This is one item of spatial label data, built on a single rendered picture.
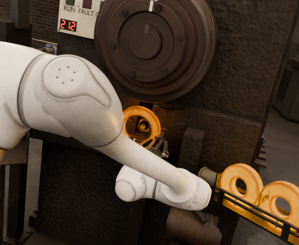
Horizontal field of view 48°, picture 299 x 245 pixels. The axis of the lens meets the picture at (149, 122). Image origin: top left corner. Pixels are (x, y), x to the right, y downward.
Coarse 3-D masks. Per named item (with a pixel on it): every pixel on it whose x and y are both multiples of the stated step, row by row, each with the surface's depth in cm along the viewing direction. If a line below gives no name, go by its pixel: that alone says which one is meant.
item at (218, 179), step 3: (216, 174) 119; (219, 174) 120; (216, 177) 119; (219, 177) 120; (216, 180) 119; (219, 180) 121; (216, 183) 120; (219, 183) 121; (219, 186) 122; (216, 189) 121; (213, 192) 121; (213, 195) 121; (216, 195) 122; (213, 198) 121
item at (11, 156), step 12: (24, 144) 138; (12, 156) 128; (24, 156) 129; (0, 168) 129; (0, 180) 131; (0, 192) 133; (0, 204) 135; (0, 216) 136; (0, 228) 138; (0, 240) 140
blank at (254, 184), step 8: (232, 168) 116; (240, 168) 114; (248, 168) 112; (224, 176) 119; (232, 176) 116; (240, 176) 114; (248, 176) 111; (256, 176) 110; (224, 184) 119; (232, 184) 118; (248, 184) 112; (256, 184) 109; (232, 192) 117; (248, 192) 112; (256, 192) 109; (248, 200) 112; (256, 200) 110; (240, 208) 115
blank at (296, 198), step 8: (272, 184) 105; (280, 184) 103; (288, 184) 102; (264, 192) 107; (272, 192) 105; (280, 192) 103; (288, 192) 101; (296, 192) 99; (264, 200) 107; (272, 200) 106; (288, 200) 101; (296, 200) 99; (264, 208) 108; (272, 208) 106; (296, 208) 99; (280, 216) 105; (288, 216) 102; (296, 216) 100; (272, 224) 106; (296, 224) 100
